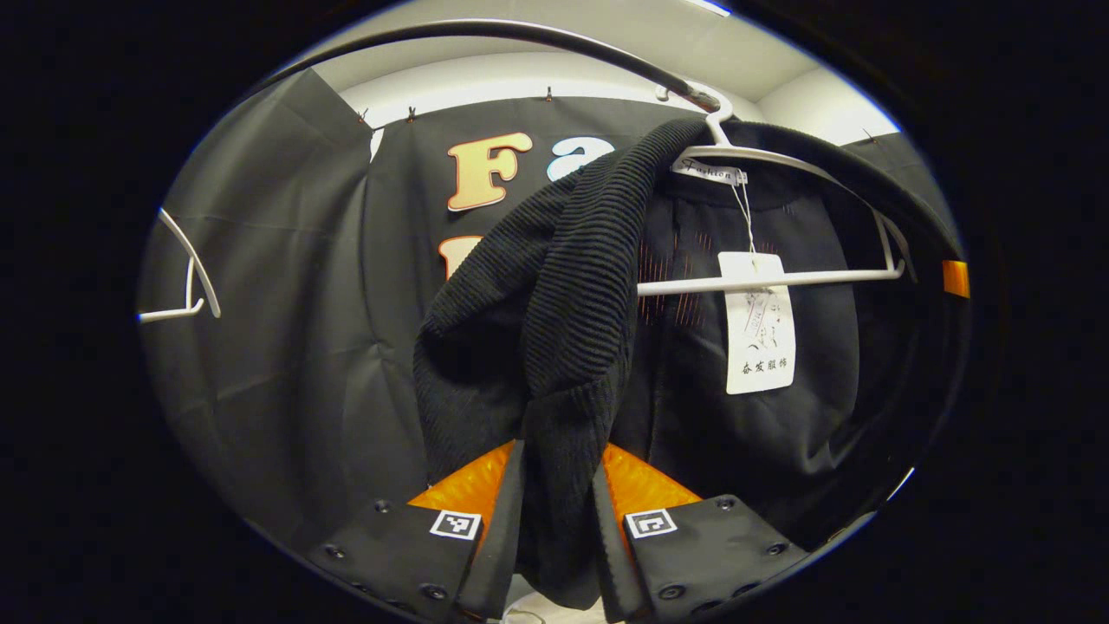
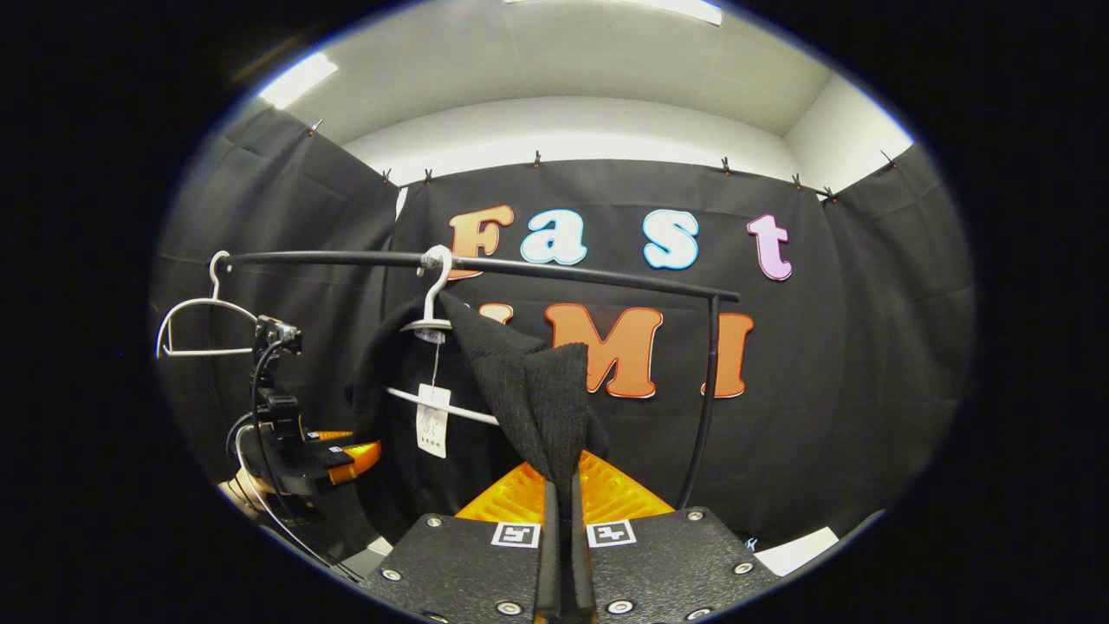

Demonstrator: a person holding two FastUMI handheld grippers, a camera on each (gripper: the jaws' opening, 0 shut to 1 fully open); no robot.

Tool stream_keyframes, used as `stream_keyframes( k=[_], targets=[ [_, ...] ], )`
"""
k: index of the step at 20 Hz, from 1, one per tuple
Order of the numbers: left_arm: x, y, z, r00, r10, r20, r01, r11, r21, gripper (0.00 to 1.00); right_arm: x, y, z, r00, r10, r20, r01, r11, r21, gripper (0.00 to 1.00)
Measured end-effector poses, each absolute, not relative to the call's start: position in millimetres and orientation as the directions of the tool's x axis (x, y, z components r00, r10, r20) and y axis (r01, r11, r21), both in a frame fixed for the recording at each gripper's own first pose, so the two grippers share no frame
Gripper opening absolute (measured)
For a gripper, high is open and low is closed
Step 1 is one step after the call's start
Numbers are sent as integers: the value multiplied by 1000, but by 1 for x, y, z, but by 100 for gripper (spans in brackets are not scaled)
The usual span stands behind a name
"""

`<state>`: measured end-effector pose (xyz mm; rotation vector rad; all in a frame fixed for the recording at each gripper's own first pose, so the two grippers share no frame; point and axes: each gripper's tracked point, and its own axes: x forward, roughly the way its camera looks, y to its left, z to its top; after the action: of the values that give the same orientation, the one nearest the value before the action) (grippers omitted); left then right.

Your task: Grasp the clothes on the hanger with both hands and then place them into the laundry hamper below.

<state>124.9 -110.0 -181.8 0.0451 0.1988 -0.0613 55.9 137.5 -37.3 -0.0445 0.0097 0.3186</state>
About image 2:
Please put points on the black backdrop cloth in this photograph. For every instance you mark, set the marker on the black backdrop cloth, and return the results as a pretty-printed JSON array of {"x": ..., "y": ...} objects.
[{"x": 823, "y": 390}]

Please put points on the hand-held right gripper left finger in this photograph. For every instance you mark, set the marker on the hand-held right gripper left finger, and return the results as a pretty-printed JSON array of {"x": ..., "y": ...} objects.
[{"x": 548, "y": 563}]

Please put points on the white clothes hanger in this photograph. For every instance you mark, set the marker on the white clothes hanger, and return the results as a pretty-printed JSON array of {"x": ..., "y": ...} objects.
[
  {"x": 431, "y": 303},
  {"x": 208, "y": 301}
]

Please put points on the white paper garment tag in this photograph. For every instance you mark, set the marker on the white paper garment tag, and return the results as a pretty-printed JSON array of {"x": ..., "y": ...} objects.
[{"x": 431, "y": 429}]

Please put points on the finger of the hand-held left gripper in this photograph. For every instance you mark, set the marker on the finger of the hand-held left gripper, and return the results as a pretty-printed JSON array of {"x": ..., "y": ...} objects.
[
  {"x": 355, "y": 459},
  {"x": 325, "y": 436}
]

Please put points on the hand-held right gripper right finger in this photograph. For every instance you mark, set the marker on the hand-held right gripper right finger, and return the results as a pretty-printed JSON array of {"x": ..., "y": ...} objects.
[{"x": 579, "y": 563}]

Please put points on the row of small cloth clips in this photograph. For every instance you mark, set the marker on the row of small cloth clips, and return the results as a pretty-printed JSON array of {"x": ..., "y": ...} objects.
[{"x": 537, "y": 159}]

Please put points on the black knit jacket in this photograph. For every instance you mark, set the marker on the black knit jacket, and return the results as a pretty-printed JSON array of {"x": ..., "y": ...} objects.
[{"x": 528, "y": 390}]

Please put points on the black metal clothes rack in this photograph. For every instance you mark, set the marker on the black metal clothes rack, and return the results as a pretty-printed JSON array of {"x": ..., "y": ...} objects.
[{"x": 606, "y": 278}]

